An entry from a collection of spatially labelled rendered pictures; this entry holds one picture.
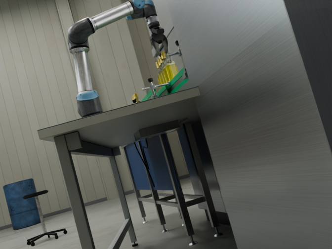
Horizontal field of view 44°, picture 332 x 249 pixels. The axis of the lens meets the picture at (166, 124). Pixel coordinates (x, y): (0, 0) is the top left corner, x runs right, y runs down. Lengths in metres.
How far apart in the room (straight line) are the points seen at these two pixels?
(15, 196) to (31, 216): 0.51
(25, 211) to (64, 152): 7.18
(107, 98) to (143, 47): 1.51
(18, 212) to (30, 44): 4.11
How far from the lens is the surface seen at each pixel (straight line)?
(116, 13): 2.45
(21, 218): 8.71
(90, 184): 9.86
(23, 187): 8.71
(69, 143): 1.54
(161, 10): 2.94
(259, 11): 1.03
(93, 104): 2.24
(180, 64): 2.68
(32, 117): 10.23
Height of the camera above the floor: 0.52
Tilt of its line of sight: 5 degrees up
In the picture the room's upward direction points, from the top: 16 degrees counter-clockwise
